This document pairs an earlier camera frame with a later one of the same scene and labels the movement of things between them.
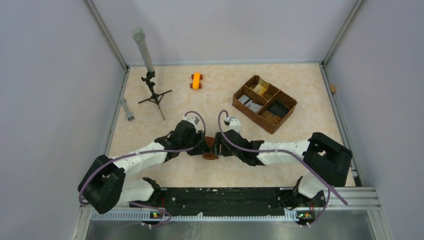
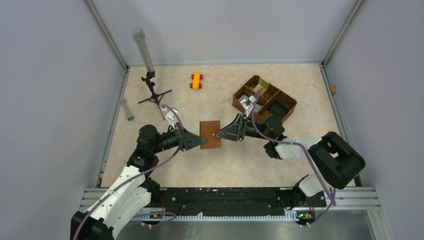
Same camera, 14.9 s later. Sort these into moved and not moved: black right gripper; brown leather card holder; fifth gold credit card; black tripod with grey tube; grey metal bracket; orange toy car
Moved: brown leather card holder; black right gripper
Not moved: black tripod with grey tube; grey metal bracket; fifth gold credit card; orange toy car
